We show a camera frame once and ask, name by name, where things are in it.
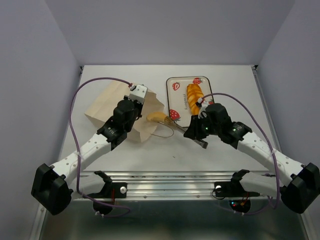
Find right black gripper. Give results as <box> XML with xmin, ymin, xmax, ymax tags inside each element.
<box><xmin>182</xmin><ymin>114</ymin><xmax>221</xmax><ymax>140</ymax></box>

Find brown paper bag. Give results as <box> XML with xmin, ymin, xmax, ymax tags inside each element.
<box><xmin>84</xmin><ymin>81</ymin><xmax>165</xmax><ymax>143</ymax></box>

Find orange braided fake bread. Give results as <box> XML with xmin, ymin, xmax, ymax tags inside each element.
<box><xmin>186</xmin><ymin>83</ymin><xmax>204</xmax><ymax>115</ymax></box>

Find fake croissant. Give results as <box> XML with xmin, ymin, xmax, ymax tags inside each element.
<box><xmin>146</xmin><ymin>111</ymin><xmax>168</xmax><ymax>123</ymax></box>

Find metal tongs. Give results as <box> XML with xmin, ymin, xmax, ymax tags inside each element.
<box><xmin>163</xmin><ymin>117</ymin><xmax>209</xmax><ymax>150</ymax></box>

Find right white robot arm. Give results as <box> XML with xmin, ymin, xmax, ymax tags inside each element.
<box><xmin>183</xmin><ymin>100</ymin><xmax>320</xmax><ymax>214</ymax></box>

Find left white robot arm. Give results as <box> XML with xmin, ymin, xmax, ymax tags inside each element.
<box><xmin>31</xmin><ymin>94</ymin><xmax>145</xmax><ymax>216</ymax></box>

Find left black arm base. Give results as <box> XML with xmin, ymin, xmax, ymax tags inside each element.
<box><xmin>80</xmin><ymin>170</ymin><xmax>131</xmax><ymax>218</ymax></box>

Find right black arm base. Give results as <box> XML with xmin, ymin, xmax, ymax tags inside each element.
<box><xmin>211</xmin><ymin>169</ymin><xmax>260</xmax><ymax>216</ymax></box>

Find strawberry pattern tray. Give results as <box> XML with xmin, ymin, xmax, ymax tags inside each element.
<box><xmin>166</xmin><ymin>76</ymin><xmax>212</xmax><ymax>128</ymax></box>

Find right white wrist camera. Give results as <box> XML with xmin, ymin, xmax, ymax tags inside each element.
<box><xmin>196</xmin><ymin>97</ymin><xmax>213</xmax><ymax>119</ymax></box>

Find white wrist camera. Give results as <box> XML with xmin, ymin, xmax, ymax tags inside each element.
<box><xmin>128</xmin><ymin>84</ymin><xmax>148</xmax><ymax>105</ymax></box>
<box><xmin>196</xmin><ymin>97</ymin><xmax>213</xmax><ymax>119</ymax></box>

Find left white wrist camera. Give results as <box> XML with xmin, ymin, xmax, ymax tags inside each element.
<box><xmin>128</xmin><ymin>84</ymin><xmax>148</xmax><ymax>105</ymax></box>

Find aluminium mounting rail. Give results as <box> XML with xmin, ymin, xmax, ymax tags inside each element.
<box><xmin>74</xmin><ymin>170</ymin><xmax>283</xmax><ymax>201</ymax></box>

